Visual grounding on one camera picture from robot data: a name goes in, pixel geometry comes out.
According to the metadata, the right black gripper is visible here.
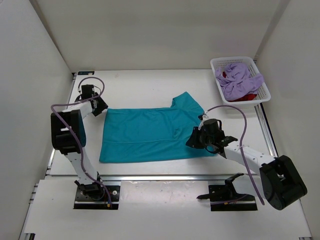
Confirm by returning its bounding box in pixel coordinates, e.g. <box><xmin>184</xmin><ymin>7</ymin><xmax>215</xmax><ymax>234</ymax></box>
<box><xmin>186</xmin><ymin>127</ymin><xmax>214</xmax><ymax>150</ymax></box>

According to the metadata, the teal t shirt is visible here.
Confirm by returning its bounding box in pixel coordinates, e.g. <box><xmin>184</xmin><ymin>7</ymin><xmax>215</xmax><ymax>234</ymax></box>
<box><xmin>99</xmin><ymin>92</ymin><xmax>212</xmax><ymax>164</ymax></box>

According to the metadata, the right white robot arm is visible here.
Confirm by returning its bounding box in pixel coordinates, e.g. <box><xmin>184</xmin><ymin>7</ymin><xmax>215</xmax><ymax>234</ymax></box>
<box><xmin>186</xmin><ymin>119</ymin><xmax>308</xmax><ymax>210</ymax></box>

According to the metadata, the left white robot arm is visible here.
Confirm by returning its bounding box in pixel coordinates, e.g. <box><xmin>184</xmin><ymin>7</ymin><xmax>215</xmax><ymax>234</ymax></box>
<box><xmin>50</xmin><ymin>84</ymin><xmax>108</xmax><ymax>200</ymax></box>

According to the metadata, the dark label sticker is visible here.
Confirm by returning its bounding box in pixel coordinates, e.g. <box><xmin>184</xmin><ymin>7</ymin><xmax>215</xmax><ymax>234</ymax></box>
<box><xmin>77</xmin><ymin>71</ymin><xmax>95</xmax><ymax>76</ymax></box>

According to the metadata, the red t shirt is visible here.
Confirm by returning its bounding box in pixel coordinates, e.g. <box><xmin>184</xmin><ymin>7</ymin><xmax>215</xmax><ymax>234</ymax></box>
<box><xmin>219</xmin><ymin>70</ymin><xmax>261</xmax><ymax>102</ymax></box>

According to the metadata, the lilac t shirt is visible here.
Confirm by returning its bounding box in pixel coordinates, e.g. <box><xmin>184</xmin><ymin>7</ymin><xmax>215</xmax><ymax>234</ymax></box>
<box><xmin>215</xmin><ymin>63</ymin><xmax>265</xmax><ymax>102</ymax></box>

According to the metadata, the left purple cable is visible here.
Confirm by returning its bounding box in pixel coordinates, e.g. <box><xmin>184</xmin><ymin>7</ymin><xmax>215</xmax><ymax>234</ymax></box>
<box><xmin>50</xmin><ymin>76</ymin><xmax>113</xmax><ymax>208</ymax></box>

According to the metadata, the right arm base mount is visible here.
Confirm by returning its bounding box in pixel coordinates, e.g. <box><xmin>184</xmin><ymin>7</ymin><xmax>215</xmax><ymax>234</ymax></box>
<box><xmin>196</xmin><ymin>173</ymin><xmax>258</xmax><ymax>212</ymax></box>

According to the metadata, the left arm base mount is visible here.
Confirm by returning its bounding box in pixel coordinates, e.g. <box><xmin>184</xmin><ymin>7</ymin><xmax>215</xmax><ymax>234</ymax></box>
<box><xmin>73</xmin><ymin>180</ymin><xmax>121</xmax><ymax>210</ymax></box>

